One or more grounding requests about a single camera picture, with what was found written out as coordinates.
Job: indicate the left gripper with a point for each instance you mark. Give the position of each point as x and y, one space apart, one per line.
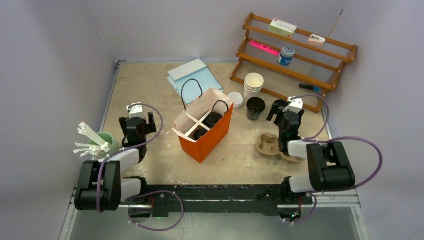
123 124

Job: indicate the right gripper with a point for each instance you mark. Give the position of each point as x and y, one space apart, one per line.
275 109

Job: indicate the black paper cup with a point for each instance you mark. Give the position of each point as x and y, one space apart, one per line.
255 107

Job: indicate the black cup lid front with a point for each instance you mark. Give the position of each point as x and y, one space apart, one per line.
199 133

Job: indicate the black cup lid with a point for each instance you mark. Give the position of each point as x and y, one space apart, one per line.
199 133
212 119

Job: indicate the orange paper bag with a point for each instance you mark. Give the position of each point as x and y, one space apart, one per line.
212 99

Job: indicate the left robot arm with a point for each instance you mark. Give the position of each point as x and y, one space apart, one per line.
101 186

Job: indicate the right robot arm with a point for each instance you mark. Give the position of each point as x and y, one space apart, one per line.
329 168

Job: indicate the black blue marker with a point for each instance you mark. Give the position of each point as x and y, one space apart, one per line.
309 87

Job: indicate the green straw holder cup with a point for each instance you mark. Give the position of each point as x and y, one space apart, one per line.
113 143

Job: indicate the stacked white paper cups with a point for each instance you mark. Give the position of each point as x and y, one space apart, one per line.
253 84

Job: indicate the white cup lid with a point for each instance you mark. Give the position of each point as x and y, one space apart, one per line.
237 98

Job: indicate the wooden shelf rack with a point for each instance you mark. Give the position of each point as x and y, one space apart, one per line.
317 66

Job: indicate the blue white round tin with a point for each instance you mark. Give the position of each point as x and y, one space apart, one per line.
286 55

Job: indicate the pink highlighter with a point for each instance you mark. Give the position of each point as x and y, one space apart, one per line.
264 48

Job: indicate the pink white tape dispenser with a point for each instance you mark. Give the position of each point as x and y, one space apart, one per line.
316 40

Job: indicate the white green box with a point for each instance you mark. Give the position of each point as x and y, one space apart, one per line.
282 28

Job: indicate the thin wooden stick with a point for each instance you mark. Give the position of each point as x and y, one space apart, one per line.
335 24

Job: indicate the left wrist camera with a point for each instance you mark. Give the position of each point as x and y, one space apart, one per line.
135 110

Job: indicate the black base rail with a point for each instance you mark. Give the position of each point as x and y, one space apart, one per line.
266 199

